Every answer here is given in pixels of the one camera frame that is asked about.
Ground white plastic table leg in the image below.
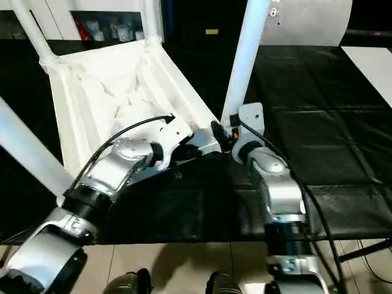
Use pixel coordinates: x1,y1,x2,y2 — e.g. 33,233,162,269
0,95,74,206
140,0,164,45
9,0,61,71
220,0,272,126

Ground white plastic table top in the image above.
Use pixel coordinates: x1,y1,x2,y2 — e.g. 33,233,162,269
40,37,222,206

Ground black work mat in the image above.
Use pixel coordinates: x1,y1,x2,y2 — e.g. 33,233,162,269
0,34,392,244

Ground black cabinet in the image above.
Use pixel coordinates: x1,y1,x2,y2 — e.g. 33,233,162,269
162,0,249,47

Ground dark right robot foot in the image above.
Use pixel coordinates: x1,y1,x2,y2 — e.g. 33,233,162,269
205,273,244,294

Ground dark robot foot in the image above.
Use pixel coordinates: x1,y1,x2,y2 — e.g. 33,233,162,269
101,268,153,294
205,273,244,294

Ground light grey cushion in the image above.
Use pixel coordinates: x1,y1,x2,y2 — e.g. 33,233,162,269
260,0,353,47

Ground dark left robot foot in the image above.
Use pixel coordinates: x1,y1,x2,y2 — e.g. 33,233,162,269
101,268,153,294

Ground white flat board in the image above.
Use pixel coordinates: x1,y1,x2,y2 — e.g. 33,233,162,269
340,46,392,108

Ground white glass-door cabinet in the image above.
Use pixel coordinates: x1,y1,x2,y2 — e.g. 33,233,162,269
0,0,165,42

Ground black stand leg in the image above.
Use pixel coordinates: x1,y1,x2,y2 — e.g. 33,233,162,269
337,239,392,263

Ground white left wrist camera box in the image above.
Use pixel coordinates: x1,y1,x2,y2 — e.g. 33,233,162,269
152,118,194,172

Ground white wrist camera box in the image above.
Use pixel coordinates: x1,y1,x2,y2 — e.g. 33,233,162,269
152,118,194,172
236,103,265,148

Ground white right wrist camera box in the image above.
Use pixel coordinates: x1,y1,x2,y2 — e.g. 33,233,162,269
236,103,265,148

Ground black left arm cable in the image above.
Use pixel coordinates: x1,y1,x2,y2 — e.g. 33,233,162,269
70,115,177,190

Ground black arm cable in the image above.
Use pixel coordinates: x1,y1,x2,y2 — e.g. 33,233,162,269
70,115,177,190
239,121,344,294

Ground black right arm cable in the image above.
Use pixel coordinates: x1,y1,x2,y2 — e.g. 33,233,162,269
239,121,344,294

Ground thin floor cable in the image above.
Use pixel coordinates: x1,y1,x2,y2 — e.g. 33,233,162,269
355,242,392,285

